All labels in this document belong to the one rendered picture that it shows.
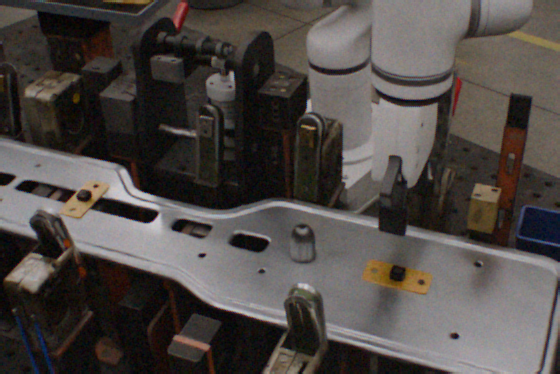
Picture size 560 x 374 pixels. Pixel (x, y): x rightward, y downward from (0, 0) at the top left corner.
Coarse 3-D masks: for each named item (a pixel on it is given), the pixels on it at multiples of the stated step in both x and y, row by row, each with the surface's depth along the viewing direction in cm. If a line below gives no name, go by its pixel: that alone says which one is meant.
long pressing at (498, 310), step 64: (0, 192) 115; (128, 192) 113; (128, 256) 103; (192, 256) 102; (256, 256) 101; (320, 256) 101; (384, 256) 100; (448, 256) 100; (512, 256) 99; (256, 320) 94; (384, 320) 91; (448, 320) 91; (512, 320) 91
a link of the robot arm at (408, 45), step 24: (384, 0) 73; (408, 0) 71; (432, 0) 71; (456, 0) 72; (384, 24) 74; (408, 24) 73; (432, 24) 72; (456, 24) 73; (384, 48) 76; (408, 48) 74; (432, 48) 74; (408, 72) 76; (432, 72) 76
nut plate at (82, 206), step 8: (88, 184) 115; (104, 184) 115; (80, 192) 112; (88, 192) 112; (96, 192) 113; (104, 192) 114; (72, 200) 112; (80, 200) 112; (88, 200) 112; (96, 200) 112; (64, 208) 110; (72, 208) 111; (80, 208) 110; (88, 208) 110; (72, 216) 109; (80, 216) 109
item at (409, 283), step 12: (372, 264) 99; (384, 264) 99; (372, 276) 97; (384, 276) 97; (396, 276) 96; (408, 276) 97; (420, 276) 97; (432, 276) 97; (396, 288) 96; (408, 288) 95; (420, 288) 95
